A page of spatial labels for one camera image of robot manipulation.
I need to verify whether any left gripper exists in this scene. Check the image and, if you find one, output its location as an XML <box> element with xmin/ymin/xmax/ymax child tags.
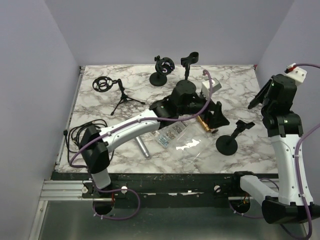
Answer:
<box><xmin>178</xmin><ymin>90</ymin><xmax>230</xmax><ymax>129</ymax></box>

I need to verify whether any gold microphone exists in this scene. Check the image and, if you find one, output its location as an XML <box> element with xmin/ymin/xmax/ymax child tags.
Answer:
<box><xmin>196</xmin><ymin>115</ymin><xmax>211</xmax><ymax>132</ymax></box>

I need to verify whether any round base clip stand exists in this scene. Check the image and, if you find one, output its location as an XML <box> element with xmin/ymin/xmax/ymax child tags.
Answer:
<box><xmin>180</xmin><ymin>51</ymin><xmax>199</xmax><ymax>80</ymax></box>
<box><xmin>215</xmin><ymin>120</ymin><xmax>255</xmax><ymax>156</ymax></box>

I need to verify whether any round base shock mount stand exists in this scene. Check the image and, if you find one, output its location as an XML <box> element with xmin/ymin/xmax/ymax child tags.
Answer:
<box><xmin>149</xmin><ymin>55</ymin><xmax>175</xmax><ymax>87</ymax></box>

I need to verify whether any silver microphone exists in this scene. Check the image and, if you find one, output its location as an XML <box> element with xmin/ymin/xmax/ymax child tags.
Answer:
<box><xmin>134</xmin><ymin>136</ymin><xmax>151</xmax><ymax>159</ymax></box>

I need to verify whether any tripod shock mount stand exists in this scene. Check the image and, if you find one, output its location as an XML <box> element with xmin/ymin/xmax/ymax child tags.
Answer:
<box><xmin>92</xmin><ymin>76</ymin><xmax>146</xmax><ymax>116</ymax></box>

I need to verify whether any glitter microphone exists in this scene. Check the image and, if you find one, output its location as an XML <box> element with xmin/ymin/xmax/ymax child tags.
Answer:
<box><xmin>211</xmin><ymin>129</ymin><xmax>219</xmax><ymax>134</ymax></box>

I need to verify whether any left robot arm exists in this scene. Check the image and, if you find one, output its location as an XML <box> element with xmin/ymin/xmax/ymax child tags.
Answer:
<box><xmin>79</xmin><ymin>80</ymin><xmax>230</xmax><ymax>198</ymax></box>

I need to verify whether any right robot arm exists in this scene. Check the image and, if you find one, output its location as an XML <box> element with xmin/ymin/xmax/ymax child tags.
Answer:
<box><xmin>230</xmin><ymin>74</ymin><xmax>320</xmax><ymax>224</ymax></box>

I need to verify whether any clear plastic screw organizer box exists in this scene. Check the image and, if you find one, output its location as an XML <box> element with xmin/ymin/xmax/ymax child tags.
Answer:
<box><xmin>151</xmin><ymin>121</ymin><xmax>212</xmax><ymax>159</ymax></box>

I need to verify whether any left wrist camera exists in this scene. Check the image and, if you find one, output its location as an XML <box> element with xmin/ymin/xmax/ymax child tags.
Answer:
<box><xmin>201</xmin><ymin>78</ymin><xmax>223</xmax><ymax>97</ymax></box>

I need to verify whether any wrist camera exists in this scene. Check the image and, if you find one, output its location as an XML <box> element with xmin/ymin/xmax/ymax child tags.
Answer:
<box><xmin>284</xmin><ymin>63</ymin><xmax>307</xmax><ymax>86</ymax></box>
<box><xmin>201</xmin><ymin>78</ymin><xmax>223</xmax><ymax>97</ymax></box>

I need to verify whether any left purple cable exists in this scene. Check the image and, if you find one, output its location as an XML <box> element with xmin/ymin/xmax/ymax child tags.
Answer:
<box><xmin>68</xmin><ymin>69</ymin><xmax>216</xmax><ymax>221</ymax></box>

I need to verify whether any purple cable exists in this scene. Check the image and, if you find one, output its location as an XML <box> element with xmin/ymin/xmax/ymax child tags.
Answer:
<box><xmin>68</xmin><ymin>69</ymin><xmax>216</xmax><ymax>221</ymax></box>
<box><xmin>228</xmin><ymin>62</ymin><xmax>320</xmax><ymax>240</ymax></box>

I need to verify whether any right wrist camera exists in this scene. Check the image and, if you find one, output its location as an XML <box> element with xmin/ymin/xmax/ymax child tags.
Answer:
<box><xmin>284</xmin><ymin>63</ymin><xmax>307</xmax><ymax>86</ymax></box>

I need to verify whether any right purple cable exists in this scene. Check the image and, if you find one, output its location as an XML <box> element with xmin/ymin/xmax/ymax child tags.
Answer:
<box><xmin>228</xmin><ymin>62</ymin><xmax>320</xmax><ymax>240</ymax></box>

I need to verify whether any black usb cable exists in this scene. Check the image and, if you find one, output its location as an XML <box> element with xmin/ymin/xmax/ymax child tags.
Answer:
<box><xmin>63</xmin><ymin>118</ymin><xmax>111</xmax><ymax>166</ymax></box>

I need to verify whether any aluminium mounting rail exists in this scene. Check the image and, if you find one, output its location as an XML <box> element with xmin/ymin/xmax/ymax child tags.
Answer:
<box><xmin>41</xmin><ymin>177</ymin><xmax>281</xmax><ymax>202</ymax></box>

